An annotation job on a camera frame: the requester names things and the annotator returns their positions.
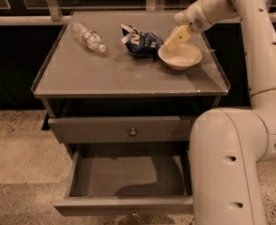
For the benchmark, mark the open grey middle drawer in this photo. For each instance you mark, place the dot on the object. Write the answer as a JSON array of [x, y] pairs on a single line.
[[148, 181]]

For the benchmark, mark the brass top drawer knob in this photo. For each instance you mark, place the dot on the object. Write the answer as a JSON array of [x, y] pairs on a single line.
[[133, 132]]

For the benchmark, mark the white paper bowl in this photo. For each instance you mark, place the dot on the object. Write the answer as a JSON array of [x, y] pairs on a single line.
[[182, 57]]

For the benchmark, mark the grey top drawer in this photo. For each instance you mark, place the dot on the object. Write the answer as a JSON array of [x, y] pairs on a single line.
[[117, 129]]

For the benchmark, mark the brass middle drawer knob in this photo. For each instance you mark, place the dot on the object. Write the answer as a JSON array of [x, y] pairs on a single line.
[[132, 219]]

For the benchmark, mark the brass drawer knob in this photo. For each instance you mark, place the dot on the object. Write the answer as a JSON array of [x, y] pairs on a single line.
[[133, 132], [132, 219]]

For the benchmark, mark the clear plastic water bottle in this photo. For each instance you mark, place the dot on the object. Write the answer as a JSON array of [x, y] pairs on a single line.
[[90, 38]]

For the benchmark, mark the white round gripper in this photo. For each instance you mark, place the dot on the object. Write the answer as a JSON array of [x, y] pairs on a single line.
[[191, 17]]

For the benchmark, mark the grey drawer cabinet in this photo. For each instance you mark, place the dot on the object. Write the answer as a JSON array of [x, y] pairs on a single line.
[[75, 82]]

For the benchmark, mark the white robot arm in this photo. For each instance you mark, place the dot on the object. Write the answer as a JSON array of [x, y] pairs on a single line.
[[227, 143]]

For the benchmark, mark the blue chip bag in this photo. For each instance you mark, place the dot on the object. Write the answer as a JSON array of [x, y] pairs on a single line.
[[140, 44]]

